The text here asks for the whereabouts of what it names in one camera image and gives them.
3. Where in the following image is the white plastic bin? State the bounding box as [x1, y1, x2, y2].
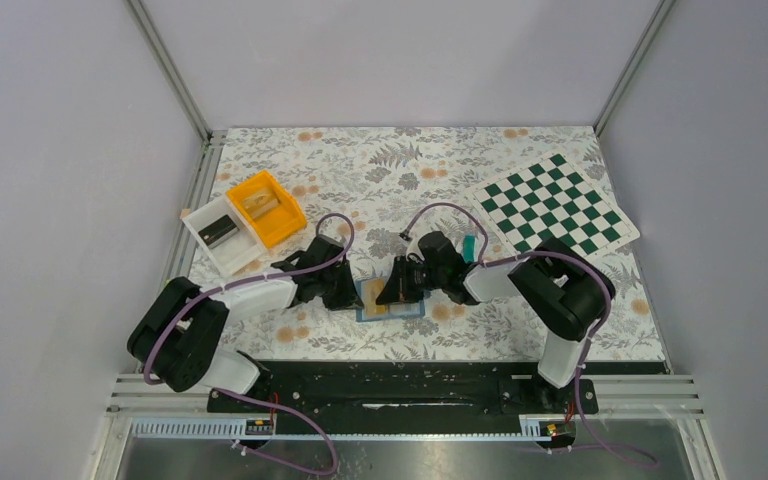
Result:
[182, 195, 267, 278]

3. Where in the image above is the black item in white bin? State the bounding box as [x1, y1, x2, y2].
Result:
[198, 215, 239, 248]

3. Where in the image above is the green white chessboard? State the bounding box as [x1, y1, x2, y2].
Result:
[466, 153, 640, 259]

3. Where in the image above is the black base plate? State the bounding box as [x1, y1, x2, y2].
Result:
[206, 359, 667, 435]

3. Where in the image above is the item in orange bin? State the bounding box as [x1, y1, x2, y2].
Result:
[243, 188, 280, 219]

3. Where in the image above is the orange plastic bin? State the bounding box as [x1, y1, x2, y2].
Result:
[226, 170, 307, 248]

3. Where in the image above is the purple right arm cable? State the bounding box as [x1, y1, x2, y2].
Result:
[400, 202, 660, 468]

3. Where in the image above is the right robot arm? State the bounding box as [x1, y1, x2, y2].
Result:
[375, 231, 616, 389]

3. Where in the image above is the blue card holder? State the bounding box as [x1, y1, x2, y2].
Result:
[355, 278, 426, 323]

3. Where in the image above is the gold credit card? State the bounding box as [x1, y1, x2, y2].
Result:
[362, 277, 388, 318]

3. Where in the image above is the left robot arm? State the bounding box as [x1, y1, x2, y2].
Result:
[126, 234, 363, 394]

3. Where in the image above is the floral table mat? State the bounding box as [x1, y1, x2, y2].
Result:
[185, 125, 668, 364]

